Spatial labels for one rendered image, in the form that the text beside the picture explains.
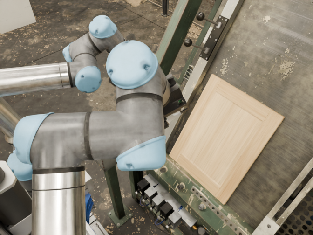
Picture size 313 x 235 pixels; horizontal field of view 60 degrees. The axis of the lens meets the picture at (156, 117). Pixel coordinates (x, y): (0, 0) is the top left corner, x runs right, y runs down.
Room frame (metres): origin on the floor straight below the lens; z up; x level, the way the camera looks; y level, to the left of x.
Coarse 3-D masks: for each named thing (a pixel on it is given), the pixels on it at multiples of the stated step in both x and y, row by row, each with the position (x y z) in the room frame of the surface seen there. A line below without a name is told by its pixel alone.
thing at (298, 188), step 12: (312, 168) 0.54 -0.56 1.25; (300, 180) 0.52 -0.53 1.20; (312, 180) 0.50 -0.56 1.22; (288, 192) 0.50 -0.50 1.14; (300, 192) 0.49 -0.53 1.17; (276, 204) 0.48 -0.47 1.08; (288, 204) 0.47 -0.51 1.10; (276, 216) 0.46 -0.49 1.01; (264, 228) 0.42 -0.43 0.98; (276, 228) 0.41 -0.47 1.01
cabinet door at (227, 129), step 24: (216, 96) 0.94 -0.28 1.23; (240, 96) 0.88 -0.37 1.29; (192, 120) 0.91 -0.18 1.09; (216, 120) 0.86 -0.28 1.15; (240, 120) 0.81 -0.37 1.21; (264, 120) 0.76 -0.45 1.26; (192, 144) 0.83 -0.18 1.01; (216, 144) 0.78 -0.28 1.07; (240, 144) 0.74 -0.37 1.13; (264, 144) 0.69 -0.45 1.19; (192, 168) 0.75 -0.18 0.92; (216, 168) 0.70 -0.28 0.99; (240, 168) 0.66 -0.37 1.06; (216, 192) 0.62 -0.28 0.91
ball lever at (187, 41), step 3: (186, 39) 1.07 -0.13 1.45; (189, 39) 1.06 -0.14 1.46; (186, 42) 1.05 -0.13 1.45; (189, 42) 1.05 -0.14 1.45; (186, 45) 1.05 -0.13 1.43; (189, 45) 1.05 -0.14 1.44; (192, 45) 1.06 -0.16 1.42; (195, 45) 1.07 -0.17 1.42; (201, 48) 1.07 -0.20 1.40; (204, 48) 1.08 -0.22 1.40; (207, 48) 1.07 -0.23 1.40; (204, 51) 1.07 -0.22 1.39; (207, 51) 1.07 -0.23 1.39
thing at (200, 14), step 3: (198, 12) 1.11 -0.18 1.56; (201, 12) 1.11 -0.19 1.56; (198, 15) 1.10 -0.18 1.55; (201, 15) 1.09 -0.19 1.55; (204, 15) 1.10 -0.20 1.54; (198, 18) 1.09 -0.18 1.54; (201, 18) 1.09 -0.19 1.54; (204, 18) 1.11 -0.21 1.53; (207, 18) 1.11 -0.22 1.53; (210, 21) 1.11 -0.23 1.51; (213, 21) 1.11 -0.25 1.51; (216, 24) 1.11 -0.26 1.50; (219, 24) 1.11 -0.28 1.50; (216, 27) 1.12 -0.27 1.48; (219, 27) 1.11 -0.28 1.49
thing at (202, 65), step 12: (228, 0) 1.18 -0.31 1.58; (240, 0) 1.16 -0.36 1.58; (228, 12) 1.14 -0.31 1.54; (228, 24) 1.12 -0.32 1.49; (216, 48) 1.08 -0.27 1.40; (204, 60) 1.06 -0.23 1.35; (192, 72) 1.06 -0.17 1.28; (204, 72) 1.04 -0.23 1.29; (192, 84) 1.02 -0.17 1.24; (192, 96) 1.00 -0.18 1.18; (180, 120) 0.95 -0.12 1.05; (168, 132) 0.92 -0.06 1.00; (168, 144) 0.90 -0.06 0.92
